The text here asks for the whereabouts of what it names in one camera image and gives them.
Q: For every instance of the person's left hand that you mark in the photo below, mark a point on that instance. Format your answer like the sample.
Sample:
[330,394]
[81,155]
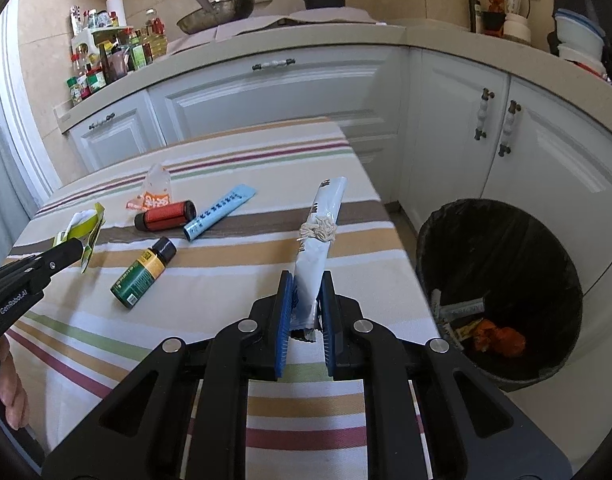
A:
[13,395]

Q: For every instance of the paper towel roll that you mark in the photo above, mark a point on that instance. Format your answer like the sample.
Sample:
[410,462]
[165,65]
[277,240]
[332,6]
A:
[117,10]

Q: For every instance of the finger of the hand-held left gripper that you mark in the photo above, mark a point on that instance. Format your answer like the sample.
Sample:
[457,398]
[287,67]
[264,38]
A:
[63,257]

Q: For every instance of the green white wrapper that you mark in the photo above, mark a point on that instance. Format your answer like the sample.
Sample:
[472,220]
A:
[88,232]

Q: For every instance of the metal wok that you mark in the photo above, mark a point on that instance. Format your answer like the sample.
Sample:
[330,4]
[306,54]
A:
[221,12]

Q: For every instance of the clear wrapper with orange print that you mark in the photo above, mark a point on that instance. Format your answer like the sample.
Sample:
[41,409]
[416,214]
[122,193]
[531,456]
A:
[156,190]

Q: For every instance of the grey curtain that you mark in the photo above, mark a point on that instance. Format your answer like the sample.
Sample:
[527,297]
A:
[1,185]

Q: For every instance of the black pot with red decoration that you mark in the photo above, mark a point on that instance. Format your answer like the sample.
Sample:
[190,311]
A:
[493,20]

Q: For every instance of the blue white tube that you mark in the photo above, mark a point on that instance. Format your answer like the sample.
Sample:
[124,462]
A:
[218,212]

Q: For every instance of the white powder pouch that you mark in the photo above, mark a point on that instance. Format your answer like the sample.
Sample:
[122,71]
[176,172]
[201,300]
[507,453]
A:
[311,270]

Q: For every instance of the stack of white bowls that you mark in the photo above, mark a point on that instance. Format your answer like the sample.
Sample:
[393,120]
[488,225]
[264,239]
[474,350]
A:
[579,40]

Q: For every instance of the pale cloth on stove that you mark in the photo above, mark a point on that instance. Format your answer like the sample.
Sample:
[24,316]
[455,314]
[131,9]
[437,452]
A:
[266,25]

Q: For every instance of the group of condiment bottles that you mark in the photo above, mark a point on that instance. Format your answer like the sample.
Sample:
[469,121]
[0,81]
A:
[111,60]

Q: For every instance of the orange plastic bag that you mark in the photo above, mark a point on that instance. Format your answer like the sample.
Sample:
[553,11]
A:
[503,340]

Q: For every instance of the white kitchen cabinets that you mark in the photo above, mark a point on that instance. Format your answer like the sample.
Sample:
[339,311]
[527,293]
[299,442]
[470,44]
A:
[286,95]

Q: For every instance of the tall dark bottle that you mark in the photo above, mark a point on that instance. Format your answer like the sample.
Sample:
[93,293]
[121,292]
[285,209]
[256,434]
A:
[474,10]

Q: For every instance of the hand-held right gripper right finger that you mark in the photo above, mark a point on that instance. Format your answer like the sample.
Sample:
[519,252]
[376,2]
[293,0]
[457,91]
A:
[328,320]

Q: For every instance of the striped tablecloth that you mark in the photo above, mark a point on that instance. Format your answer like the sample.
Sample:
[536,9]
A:
[211,270]

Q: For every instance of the black trash bin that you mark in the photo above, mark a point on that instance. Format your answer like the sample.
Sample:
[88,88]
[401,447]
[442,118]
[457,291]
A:
[485,240]

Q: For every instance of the green bottle with black cap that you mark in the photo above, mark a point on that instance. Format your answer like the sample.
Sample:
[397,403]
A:
[141,275]

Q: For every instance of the white utensil holder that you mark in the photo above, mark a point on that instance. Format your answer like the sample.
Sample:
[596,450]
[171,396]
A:
[517,25]

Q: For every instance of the beige kitchen countertop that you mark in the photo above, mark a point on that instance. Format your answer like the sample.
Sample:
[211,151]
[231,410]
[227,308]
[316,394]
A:
[336,35]

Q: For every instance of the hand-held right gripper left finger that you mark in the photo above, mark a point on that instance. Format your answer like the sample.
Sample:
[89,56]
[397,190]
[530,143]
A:
[285,320]

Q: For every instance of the yellow plastic wrapper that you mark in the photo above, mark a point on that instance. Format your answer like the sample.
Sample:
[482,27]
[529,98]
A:
[468,331]

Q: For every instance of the dark bottle with red label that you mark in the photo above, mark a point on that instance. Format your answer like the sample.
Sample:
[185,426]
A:
[168,215]

